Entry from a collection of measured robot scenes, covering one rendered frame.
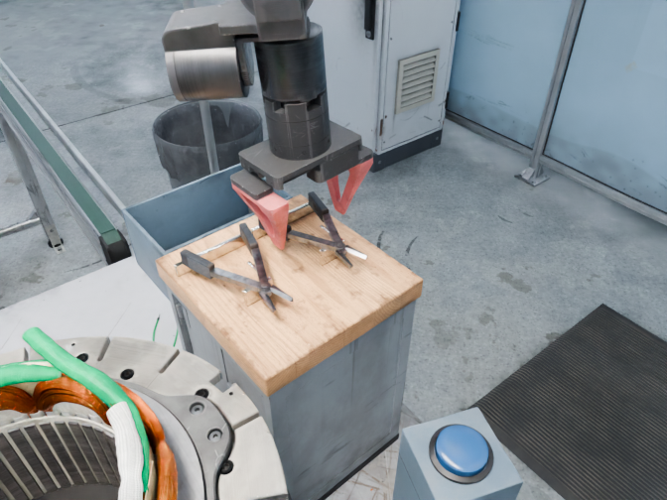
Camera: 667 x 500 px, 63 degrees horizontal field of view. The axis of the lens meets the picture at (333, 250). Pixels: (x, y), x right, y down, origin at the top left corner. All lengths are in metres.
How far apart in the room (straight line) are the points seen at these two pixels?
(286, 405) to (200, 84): 0.29
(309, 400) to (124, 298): 0.53
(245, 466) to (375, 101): 2.30
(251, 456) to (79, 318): 0.64
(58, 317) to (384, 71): 1.88
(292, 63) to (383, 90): 2.12
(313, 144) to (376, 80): 2.06
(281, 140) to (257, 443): 0.25
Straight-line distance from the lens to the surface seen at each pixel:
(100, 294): 1.02
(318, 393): 0.54
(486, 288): 2.16
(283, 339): 0.49
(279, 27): 0.43
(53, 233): 2.51
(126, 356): 0.46
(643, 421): 1.92
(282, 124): 0.48
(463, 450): 0.46
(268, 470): 0.38
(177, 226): 0.72
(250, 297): 0.51
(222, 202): 0.74
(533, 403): 1.83
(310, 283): 0.54
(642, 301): 2.33
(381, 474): 0.74
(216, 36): 0.47
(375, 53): 2.50
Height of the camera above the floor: 1.43
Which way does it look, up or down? 39 degrees down
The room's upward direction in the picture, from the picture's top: straight up
